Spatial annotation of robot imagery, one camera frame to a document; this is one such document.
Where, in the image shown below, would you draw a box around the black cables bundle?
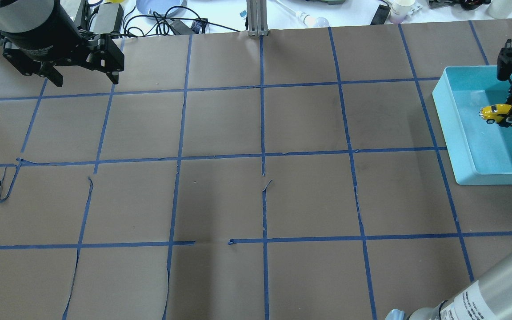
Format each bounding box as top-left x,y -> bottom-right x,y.
123,11 -> 241,37

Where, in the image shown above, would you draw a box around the blue plate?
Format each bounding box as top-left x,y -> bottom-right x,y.
135,0 -> 187,18

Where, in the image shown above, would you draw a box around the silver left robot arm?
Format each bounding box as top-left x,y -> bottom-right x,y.
0,0 -> 125,87

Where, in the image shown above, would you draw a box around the yellow beetle toy car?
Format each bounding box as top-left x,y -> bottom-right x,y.
478,104 -> 512,127

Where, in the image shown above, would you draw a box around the aluminium extrusion post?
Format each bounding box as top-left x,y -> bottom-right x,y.
246,0 -> 269,38

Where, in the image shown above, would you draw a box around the white paper cup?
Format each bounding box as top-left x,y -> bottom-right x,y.
388,0 -> 415,24

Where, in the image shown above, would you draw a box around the white light bulb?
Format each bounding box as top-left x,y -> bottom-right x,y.
294,11 -> 330,28

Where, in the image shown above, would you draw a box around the light blue plastic bin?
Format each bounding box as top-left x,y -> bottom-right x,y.
432,66 -> 512,185

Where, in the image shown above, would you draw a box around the black power adapter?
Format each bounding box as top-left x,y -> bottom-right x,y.
89,2 -> 124,34

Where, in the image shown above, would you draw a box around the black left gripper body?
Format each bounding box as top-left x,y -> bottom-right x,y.
2,0 -> 124,76

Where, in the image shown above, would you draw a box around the black phone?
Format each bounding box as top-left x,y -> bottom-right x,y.
370,5 -> 391,25

